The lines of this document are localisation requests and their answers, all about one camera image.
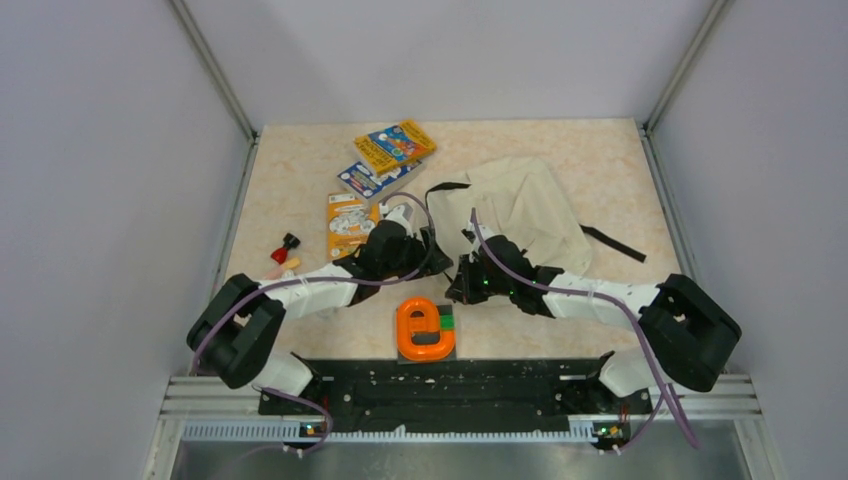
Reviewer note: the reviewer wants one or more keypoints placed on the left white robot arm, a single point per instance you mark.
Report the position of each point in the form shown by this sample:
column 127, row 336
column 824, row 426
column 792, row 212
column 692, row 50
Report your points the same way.
column 235, row 335

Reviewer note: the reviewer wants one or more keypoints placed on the orange book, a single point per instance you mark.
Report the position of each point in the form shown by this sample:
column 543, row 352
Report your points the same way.
column 349, row 222

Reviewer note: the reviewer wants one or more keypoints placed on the blue white book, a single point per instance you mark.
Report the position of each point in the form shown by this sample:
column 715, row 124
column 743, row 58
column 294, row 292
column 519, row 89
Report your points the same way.
column 369, row 188

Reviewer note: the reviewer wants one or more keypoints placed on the red black stamp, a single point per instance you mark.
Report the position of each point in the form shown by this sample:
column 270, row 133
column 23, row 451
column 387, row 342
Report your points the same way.
column 281, row 253

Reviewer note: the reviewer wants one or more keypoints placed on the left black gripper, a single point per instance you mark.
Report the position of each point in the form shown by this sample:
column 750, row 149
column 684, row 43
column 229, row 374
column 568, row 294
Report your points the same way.
column 420, row 258

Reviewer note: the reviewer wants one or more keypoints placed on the cream canvas student bag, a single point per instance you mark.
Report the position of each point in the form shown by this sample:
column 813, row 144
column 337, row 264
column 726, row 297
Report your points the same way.
column 523, row 199

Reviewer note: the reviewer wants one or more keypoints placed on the orange ring toy on bricks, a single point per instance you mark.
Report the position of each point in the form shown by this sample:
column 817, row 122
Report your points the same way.
column 425, row 331

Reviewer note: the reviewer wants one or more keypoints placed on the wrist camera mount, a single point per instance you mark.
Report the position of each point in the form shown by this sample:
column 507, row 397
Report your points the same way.
column 402, row 214
column 477, row 234

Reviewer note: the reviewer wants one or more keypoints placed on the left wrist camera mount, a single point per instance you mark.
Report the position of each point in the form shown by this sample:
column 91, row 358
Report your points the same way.
column 402, row 214

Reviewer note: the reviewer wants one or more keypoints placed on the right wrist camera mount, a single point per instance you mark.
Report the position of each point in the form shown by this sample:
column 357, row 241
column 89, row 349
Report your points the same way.
column 477, row 234

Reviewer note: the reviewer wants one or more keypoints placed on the yellow treehouse book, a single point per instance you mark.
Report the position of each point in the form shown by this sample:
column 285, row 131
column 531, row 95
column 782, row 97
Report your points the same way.
column 401, row 144

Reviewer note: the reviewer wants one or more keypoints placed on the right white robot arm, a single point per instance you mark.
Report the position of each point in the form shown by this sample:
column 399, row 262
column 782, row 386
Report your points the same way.
column 684, row 336

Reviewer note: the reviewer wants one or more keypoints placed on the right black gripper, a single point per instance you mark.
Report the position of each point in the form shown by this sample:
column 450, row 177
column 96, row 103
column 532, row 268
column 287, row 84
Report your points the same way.
column 462, row 289

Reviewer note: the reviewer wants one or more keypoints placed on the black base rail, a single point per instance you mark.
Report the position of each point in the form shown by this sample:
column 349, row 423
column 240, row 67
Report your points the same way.
column 462, row 396

